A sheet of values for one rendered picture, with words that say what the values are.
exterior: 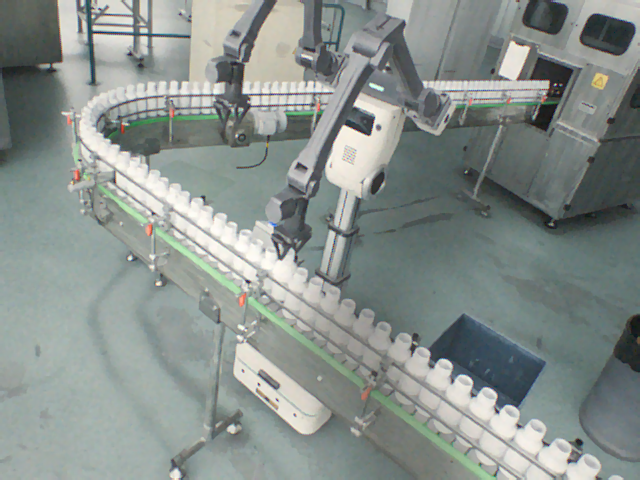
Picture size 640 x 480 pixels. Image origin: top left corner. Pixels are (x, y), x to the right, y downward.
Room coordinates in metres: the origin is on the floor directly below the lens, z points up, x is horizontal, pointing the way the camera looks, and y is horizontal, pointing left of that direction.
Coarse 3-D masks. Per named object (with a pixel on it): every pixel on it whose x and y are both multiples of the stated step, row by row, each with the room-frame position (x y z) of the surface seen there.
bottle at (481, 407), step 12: (480, 396) 0.85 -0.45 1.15; (492, 396) 0.86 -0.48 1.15; (468, 408) 0.86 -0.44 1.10; (480, 408) 0.84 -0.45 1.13; (492, 408) 0.85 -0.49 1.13; (468, 420) 0.84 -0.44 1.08; (480, 420) 0.83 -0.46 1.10; (468, 432) 0.83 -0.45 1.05; (480, 432) 0.83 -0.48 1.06; (468, 444) 0.83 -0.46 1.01
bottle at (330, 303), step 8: (336, 288) 1.13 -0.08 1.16; (328, 296) 1.10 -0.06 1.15; (336, 296) 1.10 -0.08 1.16; (320, 304) 1.10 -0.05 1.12; (328, 304) 1.10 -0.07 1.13; (336, 304) 1.10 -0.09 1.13; (328, 312) 1.09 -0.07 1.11; (320, 320) 1.09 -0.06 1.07; (328, 320) 1.09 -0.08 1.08; (320, 328) 1.09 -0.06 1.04; (328, 328) 1.09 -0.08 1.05; (320, 336) 1.09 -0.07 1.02
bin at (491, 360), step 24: (456, 336) 1.42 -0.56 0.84; (480, 336) 1.38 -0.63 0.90; (504, 336) 1.34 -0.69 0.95; (432, 360) 1.29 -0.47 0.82; (456, 360) 1.40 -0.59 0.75; (480, 360) 1.36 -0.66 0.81; (504, 360) 1.32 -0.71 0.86; (528, 360) 1.29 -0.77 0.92; (480, 384) 1.32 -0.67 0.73; (504, 384) 1.30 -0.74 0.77; (528, 384) 1.27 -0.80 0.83
